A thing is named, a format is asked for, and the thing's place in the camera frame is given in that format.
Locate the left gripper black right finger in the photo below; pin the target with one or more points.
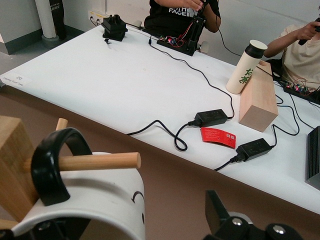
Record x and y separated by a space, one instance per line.
217 217

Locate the black plastic stand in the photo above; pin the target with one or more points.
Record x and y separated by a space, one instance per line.
115 27

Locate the person in black shirt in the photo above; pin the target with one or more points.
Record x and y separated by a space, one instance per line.
170 17

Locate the black base with circuit board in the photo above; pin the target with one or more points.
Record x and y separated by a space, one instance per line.
297 88

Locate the wooden mug rack with pegs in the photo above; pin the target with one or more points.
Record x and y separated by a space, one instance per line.
12 160

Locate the black fabric white letters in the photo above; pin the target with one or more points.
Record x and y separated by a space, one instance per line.
60 20

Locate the white pillar grey base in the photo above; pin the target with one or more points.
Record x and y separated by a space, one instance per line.
47 20

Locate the black power adapter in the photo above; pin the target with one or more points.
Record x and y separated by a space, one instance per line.
211 116
253 148

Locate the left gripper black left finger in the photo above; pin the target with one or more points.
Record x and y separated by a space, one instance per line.
60 228

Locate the grey finned metal box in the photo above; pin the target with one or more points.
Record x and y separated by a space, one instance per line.
313 160

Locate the light wooden block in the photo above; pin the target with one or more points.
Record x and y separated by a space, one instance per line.
257 100

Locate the red card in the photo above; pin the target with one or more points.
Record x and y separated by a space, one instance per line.
215 136

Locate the white wall outlet strip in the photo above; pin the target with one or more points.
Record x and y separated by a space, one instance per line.
96 15

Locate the cream thermos green characters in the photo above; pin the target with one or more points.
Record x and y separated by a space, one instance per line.
241 72

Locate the person in beige shirt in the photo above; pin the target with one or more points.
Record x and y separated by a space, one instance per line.
300 60

